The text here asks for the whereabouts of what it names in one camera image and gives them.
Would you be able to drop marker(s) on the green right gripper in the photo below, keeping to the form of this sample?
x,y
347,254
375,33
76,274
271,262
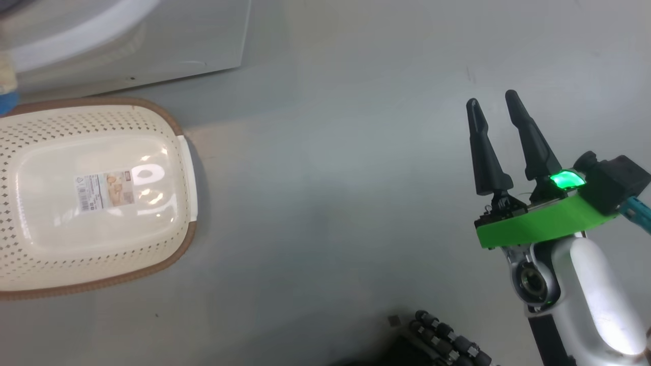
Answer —
x,y
539,226

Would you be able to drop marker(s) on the product label sticker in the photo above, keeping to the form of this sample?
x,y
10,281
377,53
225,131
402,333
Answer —
x,y
104,190

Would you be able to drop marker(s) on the cream perforated basket brown rim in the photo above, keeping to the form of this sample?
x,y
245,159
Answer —
x,y
168,229

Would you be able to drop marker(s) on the white front-load washing machine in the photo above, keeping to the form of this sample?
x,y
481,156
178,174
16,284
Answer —
x,y
178,35

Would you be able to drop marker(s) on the teal right camera connector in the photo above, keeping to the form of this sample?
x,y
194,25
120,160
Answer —
x,y
638,213

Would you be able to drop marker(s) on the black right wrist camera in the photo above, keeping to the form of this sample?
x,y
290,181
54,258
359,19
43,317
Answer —
x,y
615,183

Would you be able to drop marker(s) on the small grey square tab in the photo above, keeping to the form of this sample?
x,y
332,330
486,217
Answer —
x,y
394,320

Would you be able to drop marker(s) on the cream baby clothes blue print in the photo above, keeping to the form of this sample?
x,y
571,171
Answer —
x,y
6,76

